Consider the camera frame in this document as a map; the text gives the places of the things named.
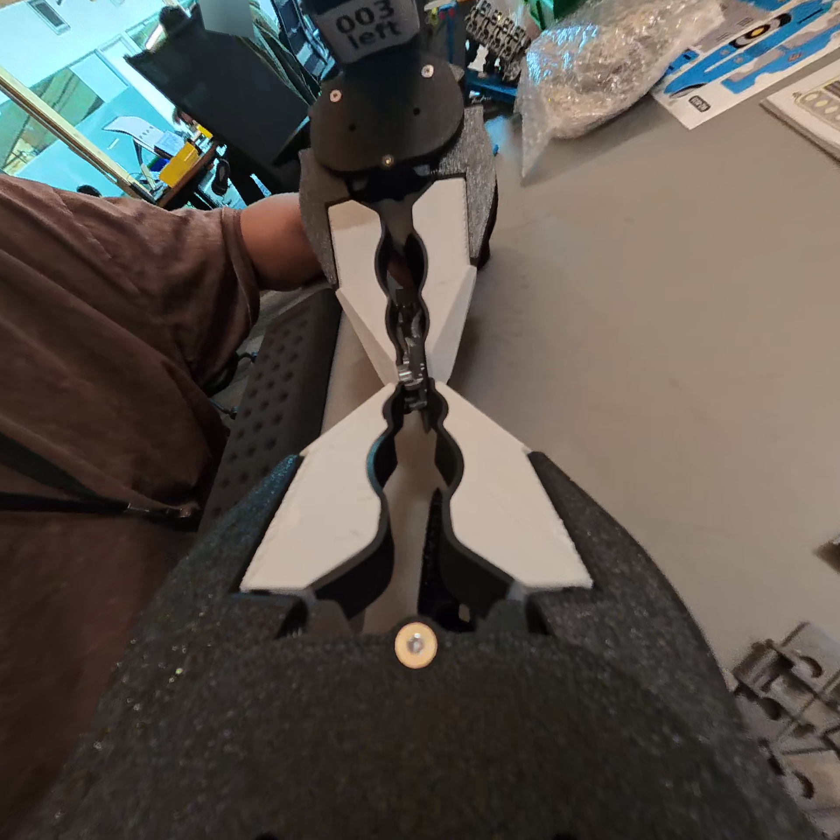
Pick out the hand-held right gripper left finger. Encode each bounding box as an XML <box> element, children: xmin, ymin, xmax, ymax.
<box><xmin>240</xmin><ymin>384</ymin><xmax>403</xmax><ymax>595</ymax></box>

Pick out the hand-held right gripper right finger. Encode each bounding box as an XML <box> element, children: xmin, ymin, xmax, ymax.
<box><xmin>427</xmin><ymin>384</ymin><xmax>593</xmax><ymax>592</ymax></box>

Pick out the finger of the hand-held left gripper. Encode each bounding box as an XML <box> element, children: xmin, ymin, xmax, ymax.
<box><xmin>412</xmin><ymin>175</ymin><xmax>479</xmax><ymax>385</ymax></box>
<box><xmin>326</xmin><ymin>199</ymin><xmax>403</xmax><ymax>385</ymax></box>

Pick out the assembled grey track chain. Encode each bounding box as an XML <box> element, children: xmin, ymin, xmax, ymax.
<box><xmin>383</xmin><ymin>256</ymin><xmax>435</xmax><ymax>435</ymax></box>

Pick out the pile of grey track links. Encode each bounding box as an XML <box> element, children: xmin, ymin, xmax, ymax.
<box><xmin>727</xmin><ymin>535</ymin><xmax>840</xmax><ymax>829</ymax></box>

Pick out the grey desk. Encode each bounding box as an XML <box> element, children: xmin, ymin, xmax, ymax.
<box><xmin>325</xmin><ymin>39</ymin><xmax>840</xmax><ymax>723</ymax></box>

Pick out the blue toy vehicle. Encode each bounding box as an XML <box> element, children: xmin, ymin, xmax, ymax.
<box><xmin>428</xmin><ymin>0</ymin><xmax>534</xmax><ymax>120</ymax></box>

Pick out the black office chair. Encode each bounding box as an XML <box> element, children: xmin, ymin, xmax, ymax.
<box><xmin>123</xmin><ymin>5</ymin><xmax>314</xmax><ymax>193</ymax></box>

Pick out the yellow storage box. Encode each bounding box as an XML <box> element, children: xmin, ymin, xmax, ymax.
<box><xmin>158</xmin><ymin>140</ymin><xmax>201</xmax><ymax>189</ymax></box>

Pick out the clear plastic bag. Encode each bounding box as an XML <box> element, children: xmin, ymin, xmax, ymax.
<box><xmin>514</xmin><ymin>0</ymin><xmax>727</xmax><ymax>179</ymax></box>

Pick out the blue sticker sheet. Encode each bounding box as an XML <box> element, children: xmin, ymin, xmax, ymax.
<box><xmin>651</xmin><ymin>0</ymin><xmax>840</xmax><ymax>133</ymax></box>

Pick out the instruction booklet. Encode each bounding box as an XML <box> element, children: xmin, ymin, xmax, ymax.
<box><xmin>760</xmin><ymin>71</ymin><xmax>840</xmax><ymax>163</ymax></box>

